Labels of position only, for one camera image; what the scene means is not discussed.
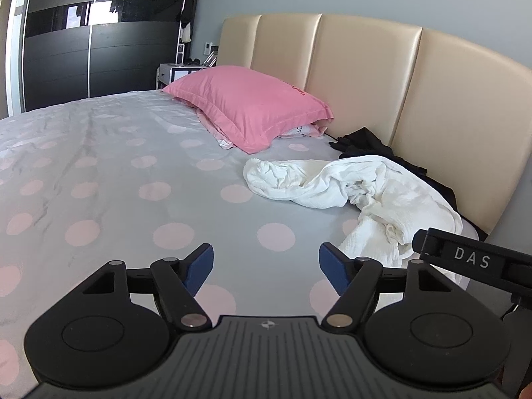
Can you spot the white nightstand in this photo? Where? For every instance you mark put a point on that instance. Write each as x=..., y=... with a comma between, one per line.
x=166, y=72

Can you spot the beige padded headboard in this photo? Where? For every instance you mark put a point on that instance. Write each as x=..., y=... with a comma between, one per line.
x=365, y=70

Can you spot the white printed pillow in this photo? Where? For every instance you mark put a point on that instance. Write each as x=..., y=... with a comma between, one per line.
x=297, y=131

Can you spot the black garment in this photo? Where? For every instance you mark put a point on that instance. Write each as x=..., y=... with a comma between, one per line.
x=365, y=145

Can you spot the pink pillow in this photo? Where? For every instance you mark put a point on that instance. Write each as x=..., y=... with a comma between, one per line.
x=241, y=99

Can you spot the black wardrobe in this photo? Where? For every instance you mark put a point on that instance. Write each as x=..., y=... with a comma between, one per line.
x=58, y=50

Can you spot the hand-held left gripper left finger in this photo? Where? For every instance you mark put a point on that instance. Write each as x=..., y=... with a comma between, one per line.
x=199, y=266

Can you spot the picture frame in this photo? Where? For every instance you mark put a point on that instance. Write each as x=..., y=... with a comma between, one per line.
x=211, y=59

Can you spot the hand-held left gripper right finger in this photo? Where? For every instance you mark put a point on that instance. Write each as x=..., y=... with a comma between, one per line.
x=332, y=268

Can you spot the hanging dark clothes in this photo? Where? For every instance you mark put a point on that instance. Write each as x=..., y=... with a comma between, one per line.
x=187, y=4

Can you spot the crumpled white crinkle garment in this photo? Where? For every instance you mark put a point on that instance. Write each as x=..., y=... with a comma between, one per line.
x=282, y=174

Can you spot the white crinkle pants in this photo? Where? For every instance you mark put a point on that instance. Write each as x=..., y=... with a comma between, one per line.
x=399, y=199

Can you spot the white wall switch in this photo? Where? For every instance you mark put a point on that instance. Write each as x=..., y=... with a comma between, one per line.
x=210, y=48

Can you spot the bed with polka dot sheet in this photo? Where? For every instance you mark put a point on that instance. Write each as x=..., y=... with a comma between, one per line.
x=124, y=166

